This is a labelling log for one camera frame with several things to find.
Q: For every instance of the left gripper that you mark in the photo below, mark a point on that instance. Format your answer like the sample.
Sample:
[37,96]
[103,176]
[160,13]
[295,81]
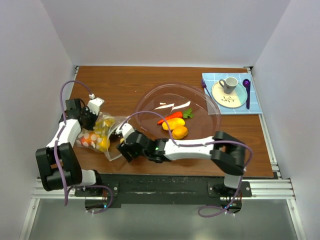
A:
[94,116]

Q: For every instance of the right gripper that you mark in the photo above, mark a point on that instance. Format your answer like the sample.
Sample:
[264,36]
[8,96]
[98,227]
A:
[125,149]

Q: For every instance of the orange fake fruit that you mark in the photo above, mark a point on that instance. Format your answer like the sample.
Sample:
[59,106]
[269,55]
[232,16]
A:
[89,139]

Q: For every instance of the clear zip top bag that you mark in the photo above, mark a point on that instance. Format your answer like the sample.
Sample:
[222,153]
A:
[104,126]

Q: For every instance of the dark fake plum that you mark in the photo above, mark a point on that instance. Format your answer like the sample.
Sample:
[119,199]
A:
[114,136]

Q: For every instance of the yellow fake lemon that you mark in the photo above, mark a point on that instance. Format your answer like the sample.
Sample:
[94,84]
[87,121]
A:
[102,144]

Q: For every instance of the fake orange carrot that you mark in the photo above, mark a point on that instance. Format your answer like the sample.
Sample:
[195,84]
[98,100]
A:
[181,114]

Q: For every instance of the yellow fake mango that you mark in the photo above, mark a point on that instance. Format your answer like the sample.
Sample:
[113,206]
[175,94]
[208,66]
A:
[173,123]

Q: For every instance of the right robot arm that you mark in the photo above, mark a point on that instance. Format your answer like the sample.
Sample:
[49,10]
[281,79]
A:
[223,150]

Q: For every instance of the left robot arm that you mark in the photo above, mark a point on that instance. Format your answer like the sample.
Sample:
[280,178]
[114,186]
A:
[57,162]

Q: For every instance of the clear pink plastic bowl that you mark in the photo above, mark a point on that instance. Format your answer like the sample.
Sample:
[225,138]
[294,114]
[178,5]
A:
[165,99]

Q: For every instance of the purple plastic fork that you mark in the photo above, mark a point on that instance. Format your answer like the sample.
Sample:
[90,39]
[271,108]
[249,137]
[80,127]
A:
[209,95]

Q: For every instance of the cream and teal plate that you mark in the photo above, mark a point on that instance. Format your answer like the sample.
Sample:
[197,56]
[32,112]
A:
[234,100]

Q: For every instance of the grey mug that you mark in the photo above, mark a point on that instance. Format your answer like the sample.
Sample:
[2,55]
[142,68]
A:
[228,85]

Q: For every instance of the blue checked placemat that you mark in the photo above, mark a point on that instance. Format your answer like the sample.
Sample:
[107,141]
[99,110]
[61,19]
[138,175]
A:
[255,109]

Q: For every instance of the purple plastic spoon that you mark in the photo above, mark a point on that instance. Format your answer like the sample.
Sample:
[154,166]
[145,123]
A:
[247,84]

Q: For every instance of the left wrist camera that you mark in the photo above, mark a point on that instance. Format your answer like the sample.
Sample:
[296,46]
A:
[94,105]

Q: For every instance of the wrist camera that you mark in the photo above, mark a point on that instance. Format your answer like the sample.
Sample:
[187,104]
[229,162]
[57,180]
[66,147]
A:
[94,105]
[125,129]

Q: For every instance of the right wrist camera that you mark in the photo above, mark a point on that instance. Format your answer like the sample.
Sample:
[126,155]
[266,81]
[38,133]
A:
[125,129]

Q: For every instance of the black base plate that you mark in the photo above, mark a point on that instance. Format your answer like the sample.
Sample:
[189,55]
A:
[120,189]

